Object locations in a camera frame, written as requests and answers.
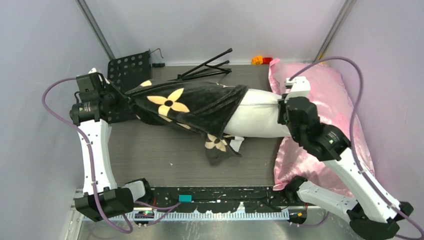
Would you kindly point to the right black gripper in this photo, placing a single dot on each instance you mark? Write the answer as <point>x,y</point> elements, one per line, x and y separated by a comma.
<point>281,118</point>

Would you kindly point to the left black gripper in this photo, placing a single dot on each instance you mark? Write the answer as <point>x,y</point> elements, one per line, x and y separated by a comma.
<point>105,86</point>

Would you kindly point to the white pillow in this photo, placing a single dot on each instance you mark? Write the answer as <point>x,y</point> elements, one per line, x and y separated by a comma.
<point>257,116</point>

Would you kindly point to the black floral pillowcase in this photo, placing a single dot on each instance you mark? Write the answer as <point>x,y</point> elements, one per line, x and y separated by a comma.
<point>201,107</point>

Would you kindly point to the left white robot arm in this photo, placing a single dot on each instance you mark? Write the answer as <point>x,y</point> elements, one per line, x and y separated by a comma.
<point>102,198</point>

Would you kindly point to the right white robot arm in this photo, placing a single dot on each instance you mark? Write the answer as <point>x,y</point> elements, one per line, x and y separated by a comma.
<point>371,212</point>

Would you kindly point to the black perforated metal plate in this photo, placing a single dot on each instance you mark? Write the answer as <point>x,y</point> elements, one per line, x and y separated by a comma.
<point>130,71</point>

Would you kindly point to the red toy block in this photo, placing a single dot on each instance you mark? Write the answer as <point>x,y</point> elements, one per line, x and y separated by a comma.
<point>266,60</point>

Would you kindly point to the orange toy block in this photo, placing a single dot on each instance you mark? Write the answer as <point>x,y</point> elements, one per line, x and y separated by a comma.
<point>257,60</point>

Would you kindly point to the black folded tripod stand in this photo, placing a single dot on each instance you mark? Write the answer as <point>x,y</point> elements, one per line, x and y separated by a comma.
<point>206,69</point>

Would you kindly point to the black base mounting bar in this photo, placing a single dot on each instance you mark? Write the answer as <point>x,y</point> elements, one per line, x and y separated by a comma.
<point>255,199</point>

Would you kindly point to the teal rectangular block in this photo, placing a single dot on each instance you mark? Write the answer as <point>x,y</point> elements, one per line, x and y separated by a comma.
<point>185,198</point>

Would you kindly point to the white slotted cable duct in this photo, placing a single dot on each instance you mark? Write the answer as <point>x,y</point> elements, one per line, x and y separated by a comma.
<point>238,215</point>

